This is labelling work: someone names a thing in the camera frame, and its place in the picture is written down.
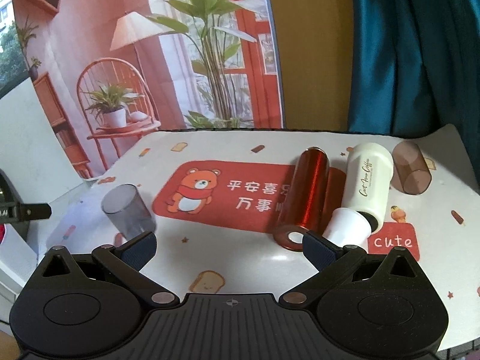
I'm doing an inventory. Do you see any blue-grey transparent plastic cup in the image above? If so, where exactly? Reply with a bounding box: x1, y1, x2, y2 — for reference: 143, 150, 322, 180
101, 184, 156, 241

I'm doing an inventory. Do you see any white plastic cup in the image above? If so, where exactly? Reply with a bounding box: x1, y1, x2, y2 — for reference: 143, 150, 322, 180
323, 207, 371, 247

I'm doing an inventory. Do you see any brown transparent plastic cup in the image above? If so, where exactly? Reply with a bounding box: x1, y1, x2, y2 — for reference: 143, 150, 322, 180
391, 141, 432, 195

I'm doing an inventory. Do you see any printed living room backdrop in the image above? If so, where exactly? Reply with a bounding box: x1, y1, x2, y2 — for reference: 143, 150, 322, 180
12, 0, 284, 179

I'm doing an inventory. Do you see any red metallic tumbler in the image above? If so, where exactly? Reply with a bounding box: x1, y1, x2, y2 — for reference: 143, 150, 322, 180
272, 146, 329, 251

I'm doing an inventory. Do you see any white coffee tumbler with text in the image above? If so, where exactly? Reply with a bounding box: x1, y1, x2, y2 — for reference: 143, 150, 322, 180
342, 142, 394, 233

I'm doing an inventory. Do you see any white cartoon bear tablecloth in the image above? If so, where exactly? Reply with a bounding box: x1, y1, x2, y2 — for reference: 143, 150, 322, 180
37, 123, 480, 352

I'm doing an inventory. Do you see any teal blue curtain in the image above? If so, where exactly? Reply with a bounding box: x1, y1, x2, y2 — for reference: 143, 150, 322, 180
347, 0, 479, 167

